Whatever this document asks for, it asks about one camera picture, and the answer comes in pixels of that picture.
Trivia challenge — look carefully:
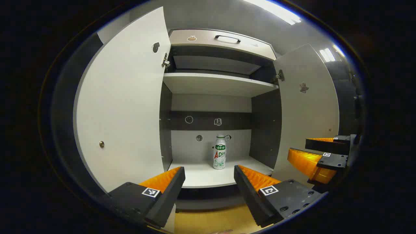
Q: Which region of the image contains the black drawer handle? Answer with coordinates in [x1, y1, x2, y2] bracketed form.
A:
[214, 35, 241, 44]

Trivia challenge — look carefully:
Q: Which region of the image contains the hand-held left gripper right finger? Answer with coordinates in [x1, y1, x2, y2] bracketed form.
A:
[234, 165, 327, 228]

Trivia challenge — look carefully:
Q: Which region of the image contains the white cabinet door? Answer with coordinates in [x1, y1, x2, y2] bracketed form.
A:
[73, 6, 172, 193]
[272, 43, 340, 189]

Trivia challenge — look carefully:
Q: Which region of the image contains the long ceiling light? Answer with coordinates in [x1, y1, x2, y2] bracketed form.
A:
[244, 0, 302, 26]

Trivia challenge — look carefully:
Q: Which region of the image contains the white bottle green label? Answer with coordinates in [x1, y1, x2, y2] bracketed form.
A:
[213, 134, 227, 170]

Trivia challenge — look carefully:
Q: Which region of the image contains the white cabinet shelf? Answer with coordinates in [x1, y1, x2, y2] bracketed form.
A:
[163, 72, 279, 98]

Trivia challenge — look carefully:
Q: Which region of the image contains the black backdrop cloth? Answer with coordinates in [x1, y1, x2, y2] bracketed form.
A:
[49, 31, 363, 199]

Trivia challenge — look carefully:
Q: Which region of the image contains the white cabinet drawer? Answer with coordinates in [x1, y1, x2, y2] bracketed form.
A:
[169, 29, 277, 60]

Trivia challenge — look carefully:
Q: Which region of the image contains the small ceiling light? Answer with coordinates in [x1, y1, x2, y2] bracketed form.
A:
[319, 48, 336, 62]

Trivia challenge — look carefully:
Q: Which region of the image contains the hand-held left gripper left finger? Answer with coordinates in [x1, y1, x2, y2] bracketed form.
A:
[97, 166, 186, 229]

